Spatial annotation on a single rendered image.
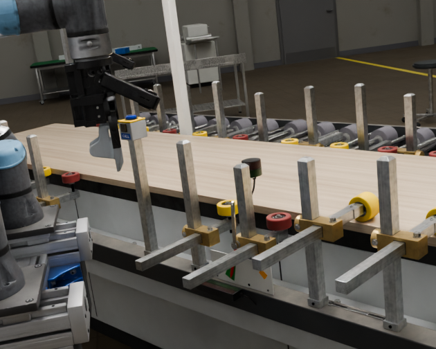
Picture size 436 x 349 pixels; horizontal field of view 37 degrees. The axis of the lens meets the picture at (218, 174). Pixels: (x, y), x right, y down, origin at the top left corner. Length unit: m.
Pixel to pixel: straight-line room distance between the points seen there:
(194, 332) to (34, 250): 1.06
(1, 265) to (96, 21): 0.58
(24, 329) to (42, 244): 0.50
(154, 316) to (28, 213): 1.20
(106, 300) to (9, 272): 1.83
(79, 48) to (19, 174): 0.79
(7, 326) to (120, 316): 1.77
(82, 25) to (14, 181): 0.82
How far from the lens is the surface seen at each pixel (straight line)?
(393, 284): 1.75
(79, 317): 1.47
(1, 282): 1.47
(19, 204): 1.92
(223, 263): 1.89
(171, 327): 2.91
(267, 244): 1.97
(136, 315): 3.10
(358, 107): 2.96
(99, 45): 1.18
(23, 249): 1.95
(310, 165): 1.79
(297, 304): 1.96
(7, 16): 1.20
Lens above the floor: 1.60
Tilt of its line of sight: 15 degrees down
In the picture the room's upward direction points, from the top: 7 degrees counter-clockwise
